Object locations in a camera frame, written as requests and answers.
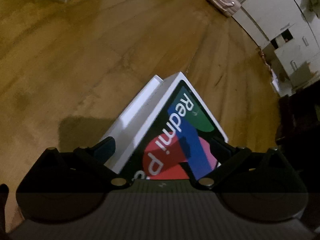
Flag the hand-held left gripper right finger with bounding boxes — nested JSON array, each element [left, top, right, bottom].
[[195, 138, 300, 190]]

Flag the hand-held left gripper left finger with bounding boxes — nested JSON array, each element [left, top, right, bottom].
[[30, 136, 130, 188]]

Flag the white box tray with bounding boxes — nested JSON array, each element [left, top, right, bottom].
[[99, 74, 164, 174]]

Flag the colourful printed tablet box lid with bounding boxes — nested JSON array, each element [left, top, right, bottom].
[[119, 72, 230, 181]]

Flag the dark wooden furniture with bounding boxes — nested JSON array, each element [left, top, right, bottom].
[[274, 90, 320, 157]]

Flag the small orange scraps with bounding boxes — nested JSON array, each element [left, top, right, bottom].
[[257, 47, 276, 78]]

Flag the white cabinet with handles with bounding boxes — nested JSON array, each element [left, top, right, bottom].
[[261, 21, 320, 96]]

